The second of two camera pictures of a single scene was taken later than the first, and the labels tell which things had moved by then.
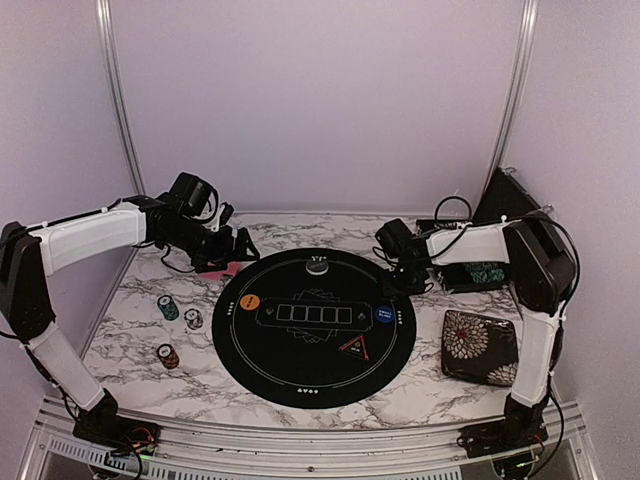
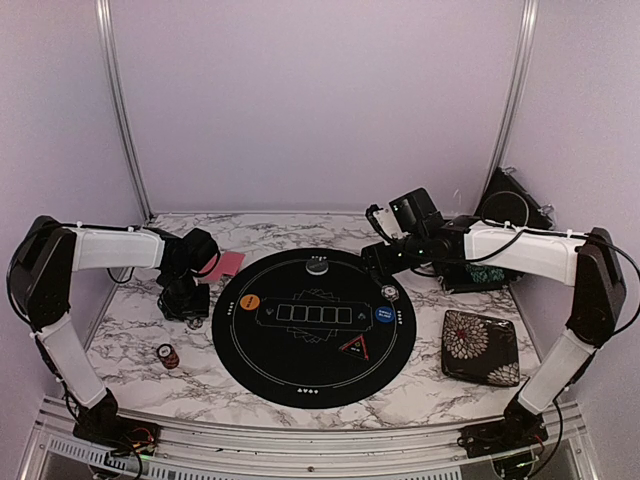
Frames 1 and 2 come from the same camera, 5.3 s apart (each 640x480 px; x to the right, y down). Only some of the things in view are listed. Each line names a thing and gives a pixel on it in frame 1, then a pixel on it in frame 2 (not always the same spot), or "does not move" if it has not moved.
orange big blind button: [250, 302] does not move
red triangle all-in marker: [356, 347] does not move
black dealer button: [317, 265] does not move
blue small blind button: [384, 314] does not move
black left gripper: [224, 254] to [199, 308]
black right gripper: [419, 287] to [376, 259]
